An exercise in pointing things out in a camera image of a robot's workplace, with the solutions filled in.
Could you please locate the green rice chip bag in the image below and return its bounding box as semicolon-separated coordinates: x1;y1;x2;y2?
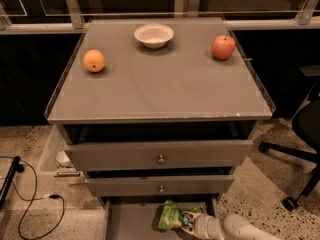
158;200;195;231

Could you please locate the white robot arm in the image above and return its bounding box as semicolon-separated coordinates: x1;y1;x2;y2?
181;211;281;240

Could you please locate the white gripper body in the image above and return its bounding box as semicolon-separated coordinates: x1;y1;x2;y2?
193;214;224;240

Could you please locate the grey drawer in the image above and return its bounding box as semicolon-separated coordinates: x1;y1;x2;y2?
103;194;217;240
65;140;253;171
86;175;234;197

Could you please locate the grey middle drawer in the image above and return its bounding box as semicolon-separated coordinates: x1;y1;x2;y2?
86;175;234;197

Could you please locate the grey top drawer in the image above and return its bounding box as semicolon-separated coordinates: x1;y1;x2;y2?
65;140;253;171

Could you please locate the orange fruit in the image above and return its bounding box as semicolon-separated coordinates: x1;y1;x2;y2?
83;49;105;73

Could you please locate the clear plastic bin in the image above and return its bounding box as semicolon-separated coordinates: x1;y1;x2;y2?
37;127;84;184

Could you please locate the black stand leg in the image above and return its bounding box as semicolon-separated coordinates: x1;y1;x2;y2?
0;156;20;210

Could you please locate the metal window rail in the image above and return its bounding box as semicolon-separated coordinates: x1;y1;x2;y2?
1;0;320;34

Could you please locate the white paper bowl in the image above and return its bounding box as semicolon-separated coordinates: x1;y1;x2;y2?
134;23;174;49

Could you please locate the black office chair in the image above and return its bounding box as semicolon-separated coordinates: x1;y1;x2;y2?
258;64;320;212

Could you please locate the grey bottom drawer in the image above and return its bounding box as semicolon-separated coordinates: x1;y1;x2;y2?
103;194;217;240

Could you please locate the grey drawer cabinet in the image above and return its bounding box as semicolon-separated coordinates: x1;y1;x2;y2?
44;16;276;240

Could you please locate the red apple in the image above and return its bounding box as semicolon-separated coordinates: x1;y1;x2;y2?
211;34;235;60

